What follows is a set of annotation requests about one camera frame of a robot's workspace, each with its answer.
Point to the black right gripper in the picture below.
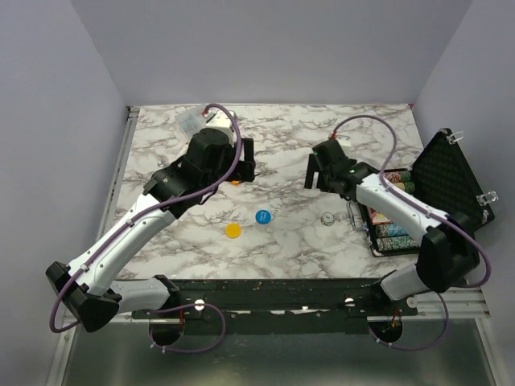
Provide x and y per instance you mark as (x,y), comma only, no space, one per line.
(313,166)

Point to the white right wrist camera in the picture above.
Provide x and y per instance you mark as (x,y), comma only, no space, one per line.
(345,144)

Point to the yellow round button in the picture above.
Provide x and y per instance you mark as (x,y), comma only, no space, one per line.
(233,230)

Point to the green poker chip row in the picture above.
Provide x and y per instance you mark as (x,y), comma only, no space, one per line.
(389,230)

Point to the chrome case handle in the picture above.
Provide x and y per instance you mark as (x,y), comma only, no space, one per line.
(356,219)

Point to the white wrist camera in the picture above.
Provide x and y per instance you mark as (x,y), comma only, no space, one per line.
(220,121)
(345,144)

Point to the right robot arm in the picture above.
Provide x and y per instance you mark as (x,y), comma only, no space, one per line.
(447,249)

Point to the white poker chip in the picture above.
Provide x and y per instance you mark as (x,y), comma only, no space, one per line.
(327,219)

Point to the grey poker chip row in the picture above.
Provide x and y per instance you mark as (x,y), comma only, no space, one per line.
(397,243)

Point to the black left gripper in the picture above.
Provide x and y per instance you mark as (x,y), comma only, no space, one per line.
(245,171)

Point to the blue small blind button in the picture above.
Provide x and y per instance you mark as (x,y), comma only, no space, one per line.
(263,216)

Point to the black poker case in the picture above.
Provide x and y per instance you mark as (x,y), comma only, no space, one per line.
(444,180)

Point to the red playing card deck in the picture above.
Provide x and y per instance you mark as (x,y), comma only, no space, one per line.
(378,218)

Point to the black mounting rail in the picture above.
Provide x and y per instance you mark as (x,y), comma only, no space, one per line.
(278,306)

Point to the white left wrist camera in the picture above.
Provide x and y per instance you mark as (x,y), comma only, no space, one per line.
(220,121)

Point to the red poker chip row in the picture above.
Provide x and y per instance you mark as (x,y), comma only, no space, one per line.
(401,176)

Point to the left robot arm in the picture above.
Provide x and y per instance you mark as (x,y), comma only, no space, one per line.
(88,285)

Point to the clear screw organizer box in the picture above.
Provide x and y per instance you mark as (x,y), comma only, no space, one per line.
(191,120)

